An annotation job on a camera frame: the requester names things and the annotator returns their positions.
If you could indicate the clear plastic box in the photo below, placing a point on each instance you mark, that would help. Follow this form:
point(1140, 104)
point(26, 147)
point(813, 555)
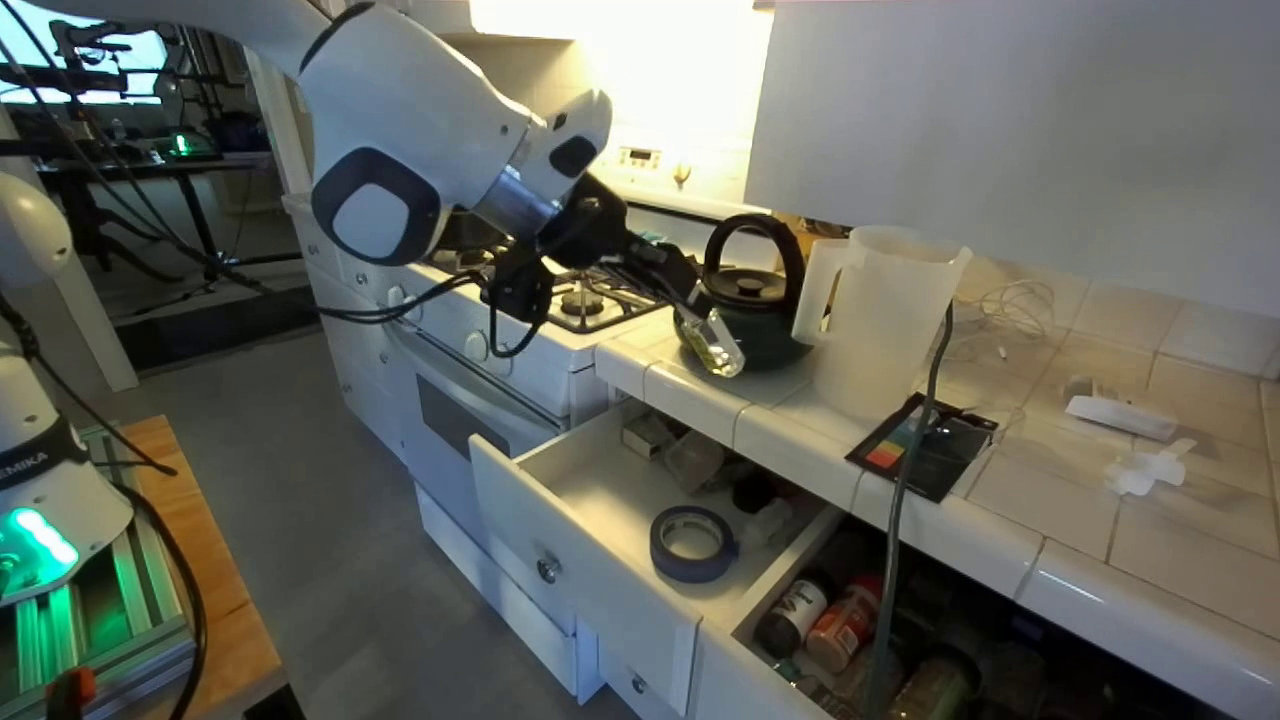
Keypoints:
point(693, 460)

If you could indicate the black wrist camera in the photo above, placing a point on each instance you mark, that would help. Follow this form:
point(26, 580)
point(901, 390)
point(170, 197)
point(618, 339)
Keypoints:
point(518, 285)

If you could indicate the small clear bottle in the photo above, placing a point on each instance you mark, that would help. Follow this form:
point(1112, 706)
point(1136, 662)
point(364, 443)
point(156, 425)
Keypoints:
point(718, 349)

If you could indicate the green striped board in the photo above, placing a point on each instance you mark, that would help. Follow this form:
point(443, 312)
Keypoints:
point(134, 584)

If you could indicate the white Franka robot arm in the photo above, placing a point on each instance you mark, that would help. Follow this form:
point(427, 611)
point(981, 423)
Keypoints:
point(400, 122)

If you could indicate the grey tape roll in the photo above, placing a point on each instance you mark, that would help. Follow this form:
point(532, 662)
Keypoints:
point(693, 572)

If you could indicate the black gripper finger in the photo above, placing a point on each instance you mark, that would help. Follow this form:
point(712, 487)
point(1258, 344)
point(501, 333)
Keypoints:
point(669, 297)
point(667, 256)

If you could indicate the clear plastic wrap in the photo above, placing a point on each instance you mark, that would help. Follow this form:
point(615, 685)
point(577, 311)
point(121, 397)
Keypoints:
point(1023, 304)

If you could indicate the red emergency stop button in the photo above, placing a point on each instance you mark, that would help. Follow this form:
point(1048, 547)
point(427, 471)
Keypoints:
point(70, 688)

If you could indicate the orange-labelled can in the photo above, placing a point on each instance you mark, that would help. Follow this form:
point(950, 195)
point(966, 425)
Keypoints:
point(843, 629)

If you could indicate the small cardboard box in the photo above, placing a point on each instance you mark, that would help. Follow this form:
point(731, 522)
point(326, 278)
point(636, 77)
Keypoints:
point(649, 433)

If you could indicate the white plastic pitcher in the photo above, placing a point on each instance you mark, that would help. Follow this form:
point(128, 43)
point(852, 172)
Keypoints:
point(893, 322)

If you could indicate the white gas stove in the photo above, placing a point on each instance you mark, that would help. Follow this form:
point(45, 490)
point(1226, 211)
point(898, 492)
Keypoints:
point(443, 412)

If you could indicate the green glass jar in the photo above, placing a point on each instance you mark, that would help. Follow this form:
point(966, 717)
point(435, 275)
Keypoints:
point(933, 688)

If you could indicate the white cabinet drawer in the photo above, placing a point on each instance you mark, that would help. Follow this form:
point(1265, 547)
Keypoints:
point(545, 642)
point(585, 600)

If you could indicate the flat black device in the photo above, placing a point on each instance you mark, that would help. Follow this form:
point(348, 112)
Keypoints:
point(947, 455)

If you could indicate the black burner grate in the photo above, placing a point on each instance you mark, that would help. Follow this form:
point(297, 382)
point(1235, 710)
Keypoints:
point(585, 311)

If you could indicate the black desk frame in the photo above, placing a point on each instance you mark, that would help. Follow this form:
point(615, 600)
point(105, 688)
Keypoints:
point(195, 232)

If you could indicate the flat white box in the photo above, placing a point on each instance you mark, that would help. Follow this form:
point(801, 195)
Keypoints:
point(1122, 418)

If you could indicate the small black object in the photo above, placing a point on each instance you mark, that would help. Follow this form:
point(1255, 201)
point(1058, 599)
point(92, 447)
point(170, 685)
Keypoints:
point(757, 490)

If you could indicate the white-labelled can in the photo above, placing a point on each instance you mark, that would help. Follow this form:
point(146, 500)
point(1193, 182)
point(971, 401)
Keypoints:
point(799, 619)

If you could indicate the crumpled white plastic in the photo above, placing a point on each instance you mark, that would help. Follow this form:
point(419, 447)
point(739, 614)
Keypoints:
point(1153, 466)

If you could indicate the wooden table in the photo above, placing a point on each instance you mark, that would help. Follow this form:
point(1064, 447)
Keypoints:
point(224, 600)

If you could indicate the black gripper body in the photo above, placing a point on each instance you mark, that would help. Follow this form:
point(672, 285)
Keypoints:
point(585, 224)

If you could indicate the dark green kettle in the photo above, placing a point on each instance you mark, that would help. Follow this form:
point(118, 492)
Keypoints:
point(772, 322)

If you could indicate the white stove knob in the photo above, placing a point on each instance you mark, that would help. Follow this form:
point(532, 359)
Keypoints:
point(412, 304)
point(472, 344)
point(392, 297)

